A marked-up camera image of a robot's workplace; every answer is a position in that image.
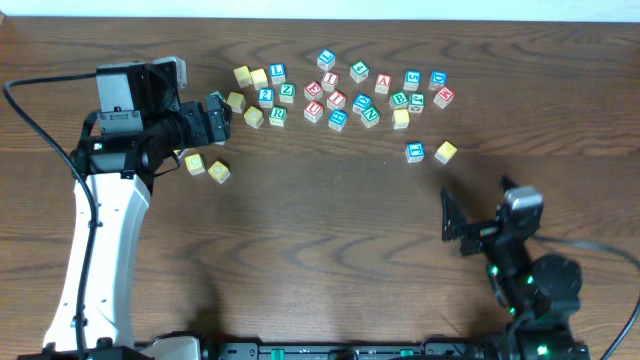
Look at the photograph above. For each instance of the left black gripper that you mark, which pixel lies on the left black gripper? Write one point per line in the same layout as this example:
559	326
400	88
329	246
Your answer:
218	127

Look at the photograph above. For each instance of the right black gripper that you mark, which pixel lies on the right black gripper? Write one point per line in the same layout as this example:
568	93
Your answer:
456	227

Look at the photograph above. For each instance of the blue 2 block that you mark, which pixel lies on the blue 2 block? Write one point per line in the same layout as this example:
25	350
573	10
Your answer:
266	97

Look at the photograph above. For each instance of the red A block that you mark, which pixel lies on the red A block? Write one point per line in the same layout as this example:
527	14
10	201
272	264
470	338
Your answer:
383	83

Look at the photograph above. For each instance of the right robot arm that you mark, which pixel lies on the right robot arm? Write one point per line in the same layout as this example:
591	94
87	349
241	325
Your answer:
541	294

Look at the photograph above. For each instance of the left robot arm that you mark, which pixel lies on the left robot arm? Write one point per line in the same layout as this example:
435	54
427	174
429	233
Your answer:
141	122

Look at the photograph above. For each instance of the green L block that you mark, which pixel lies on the green L block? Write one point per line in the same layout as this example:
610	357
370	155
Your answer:
218	93

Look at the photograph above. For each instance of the yellow block beside L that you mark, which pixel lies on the yellow block beside L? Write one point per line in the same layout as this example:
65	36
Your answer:
237	102

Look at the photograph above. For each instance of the yellow block top left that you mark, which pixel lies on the yellow block top left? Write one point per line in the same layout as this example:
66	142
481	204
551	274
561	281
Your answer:
243	76

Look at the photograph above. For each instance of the yellow block centre left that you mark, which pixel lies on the yellow block centre left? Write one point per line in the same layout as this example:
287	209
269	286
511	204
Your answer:
254	117

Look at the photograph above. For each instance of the yellow block lower middle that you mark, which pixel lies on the yellow block lower middle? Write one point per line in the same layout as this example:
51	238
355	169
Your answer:
195	164

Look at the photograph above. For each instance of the yellow block far right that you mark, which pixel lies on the yellow block far right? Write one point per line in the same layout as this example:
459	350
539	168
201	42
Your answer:
445	152

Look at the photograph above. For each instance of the green R block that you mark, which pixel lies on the green R block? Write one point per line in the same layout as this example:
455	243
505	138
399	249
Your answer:
278	116

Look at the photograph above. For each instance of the yellow block lower right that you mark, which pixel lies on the yellow block lower right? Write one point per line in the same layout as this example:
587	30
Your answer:
219	172

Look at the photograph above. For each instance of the blue L block left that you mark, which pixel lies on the blue L block left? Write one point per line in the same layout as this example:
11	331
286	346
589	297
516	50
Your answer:
277	73

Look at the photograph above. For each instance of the blue l block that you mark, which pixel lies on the blue l block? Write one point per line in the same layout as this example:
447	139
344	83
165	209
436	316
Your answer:
326	60
277	73

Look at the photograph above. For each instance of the blue T block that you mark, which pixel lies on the blue T block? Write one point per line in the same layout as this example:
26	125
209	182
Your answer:
414	152

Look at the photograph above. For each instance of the red U block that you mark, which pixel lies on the red U block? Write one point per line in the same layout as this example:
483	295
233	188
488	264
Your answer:
313	111

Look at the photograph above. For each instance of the red E block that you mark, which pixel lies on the red E block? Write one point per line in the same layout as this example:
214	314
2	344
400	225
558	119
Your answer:
313	91

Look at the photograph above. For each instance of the red M block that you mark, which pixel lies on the red M block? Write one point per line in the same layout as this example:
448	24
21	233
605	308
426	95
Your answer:
443	97

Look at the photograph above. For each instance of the yellow block right middle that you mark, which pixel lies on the yellow block right middle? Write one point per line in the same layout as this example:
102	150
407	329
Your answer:
400	119

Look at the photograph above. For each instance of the blue L block top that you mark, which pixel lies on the blue L block top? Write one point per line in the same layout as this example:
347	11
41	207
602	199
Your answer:
326	60

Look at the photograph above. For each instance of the blue H block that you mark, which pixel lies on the blue H block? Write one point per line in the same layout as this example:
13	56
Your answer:
337	120

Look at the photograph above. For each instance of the blue D block right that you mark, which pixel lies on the blue D block right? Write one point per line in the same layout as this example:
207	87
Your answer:
438	79

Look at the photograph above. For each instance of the blue d block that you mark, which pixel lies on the blue d block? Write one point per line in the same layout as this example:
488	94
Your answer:
438	79
360	103

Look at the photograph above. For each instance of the green N block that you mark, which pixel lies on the green N block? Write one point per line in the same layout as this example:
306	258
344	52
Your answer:
370	117

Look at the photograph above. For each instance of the blue 5 block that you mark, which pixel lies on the blue 5 block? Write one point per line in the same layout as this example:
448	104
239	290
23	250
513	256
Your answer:
412	80

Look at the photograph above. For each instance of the blue D block middle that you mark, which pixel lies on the blue D block middle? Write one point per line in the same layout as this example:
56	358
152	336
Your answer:
360	103

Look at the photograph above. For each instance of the green 4 block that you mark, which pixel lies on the green 4 block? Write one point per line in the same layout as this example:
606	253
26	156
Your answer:
359	71

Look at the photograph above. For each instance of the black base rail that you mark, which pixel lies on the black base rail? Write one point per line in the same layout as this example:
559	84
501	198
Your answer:
356	351

